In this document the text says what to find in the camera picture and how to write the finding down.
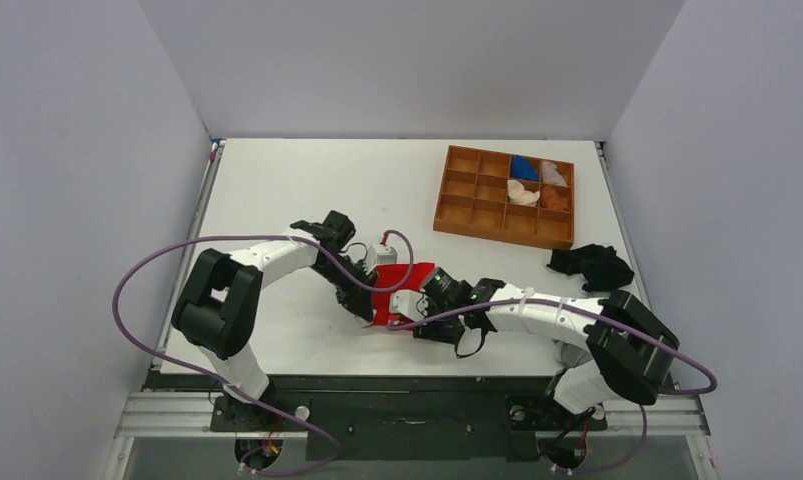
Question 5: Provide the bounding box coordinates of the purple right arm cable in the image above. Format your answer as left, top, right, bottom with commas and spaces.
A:
385, 298, 719, 476

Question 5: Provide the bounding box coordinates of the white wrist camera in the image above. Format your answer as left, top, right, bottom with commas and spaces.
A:
389, 290, 427, 322
363, 243, 398, 273

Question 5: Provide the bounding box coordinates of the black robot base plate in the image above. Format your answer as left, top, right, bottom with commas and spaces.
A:
143, 371, 645, 468

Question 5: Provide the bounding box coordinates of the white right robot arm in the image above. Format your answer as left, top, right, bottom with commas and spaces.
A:
389, 268, 679, 427

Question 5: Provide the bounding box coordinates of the black underwear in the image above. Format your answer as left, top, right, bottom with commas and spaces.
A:
547, 244, 635, 293

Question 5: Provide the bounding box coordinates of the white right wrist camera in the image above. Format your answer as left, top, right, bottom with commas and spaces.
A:
389, 290, 427, 322

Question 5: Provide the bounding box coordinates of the wooden compartment tray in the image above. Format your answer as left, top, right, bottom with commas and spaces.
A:
433, 145, 576, 250

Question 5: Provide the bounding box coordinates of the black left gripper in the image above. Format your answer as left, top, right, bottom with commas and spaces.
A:
313, 255, 379, 323

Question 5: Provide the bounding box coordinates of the cream rolled underwear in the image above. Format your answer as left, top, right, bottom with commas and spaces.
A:
506, 179, 540, 207

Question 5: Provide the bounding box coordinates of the red underwear white trim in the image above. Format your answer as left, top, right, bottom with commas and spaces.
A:
367, 262, 436, 326

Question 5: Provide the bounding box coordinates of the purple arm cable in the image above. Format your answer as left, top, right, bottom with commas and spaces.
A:
385, 298, 719, 476
112, 229, 416, 478

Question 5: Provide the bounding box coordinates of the blue rolled underwear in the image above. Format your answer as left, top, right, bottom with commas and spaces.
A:
510, 155, 540, 182

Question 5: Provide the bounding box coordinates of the orange rolled underwear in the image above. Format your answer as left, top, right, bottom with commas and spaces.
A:
540, 185, 570, 212

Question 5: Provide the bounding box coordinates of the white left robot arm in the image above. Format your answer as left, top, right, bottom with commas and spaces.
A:
171, 211, 378, 430

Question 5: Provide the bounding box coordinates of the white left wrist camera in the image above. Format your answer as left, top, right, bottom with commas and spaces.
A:
363, 243, 398, 273

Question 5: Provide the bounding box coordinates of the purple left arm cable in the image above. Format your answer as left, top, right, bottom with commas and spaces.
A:
112, 229, 416, 478

